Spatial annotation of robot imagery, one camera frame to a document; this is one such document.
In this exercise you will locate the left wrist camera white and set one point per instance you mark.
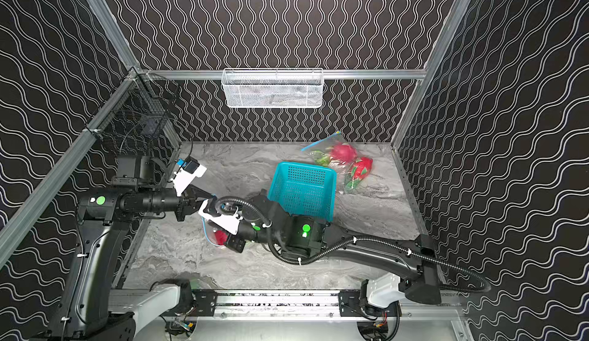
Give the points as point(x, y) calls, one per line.
point(189, 169)

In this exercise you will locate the white mesh wall basket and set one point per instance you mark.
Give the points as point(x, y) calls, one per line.
point(273, 88)

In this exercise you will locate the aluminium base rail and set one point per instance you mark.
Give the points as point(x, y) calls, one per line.
point(287, 305)

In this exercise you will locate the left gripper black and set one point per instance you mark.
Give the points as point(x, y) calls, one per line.
point(186, 204)

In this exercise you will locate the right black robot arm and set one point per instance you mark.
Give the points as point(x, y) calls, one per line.
point(301, 240)

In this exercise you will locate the teal plastic basket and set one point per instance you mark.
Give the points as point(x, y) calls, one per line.
point(303, 189)

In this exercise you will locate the dragon fruit bag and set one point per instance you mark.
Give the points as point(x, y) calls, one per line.
point(340, 154)
point(221, 237)
point(359, 170)

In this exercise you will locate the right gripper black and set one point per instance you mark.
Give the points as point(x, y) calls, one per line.
point(234, 245)

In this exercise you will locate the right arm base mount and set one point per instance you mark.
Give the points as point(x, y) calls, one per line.
point(368, 306)

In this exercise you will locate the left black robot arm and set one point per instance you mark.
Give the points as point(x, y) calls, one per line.
point(103, 219)

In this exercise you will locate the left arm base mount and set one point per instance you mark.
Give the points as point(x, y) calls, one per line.
point(188, 303)

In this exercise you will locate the zip-top bag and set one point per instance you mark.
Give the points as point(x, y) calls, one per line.
point(329, 141)
point(209, 226)

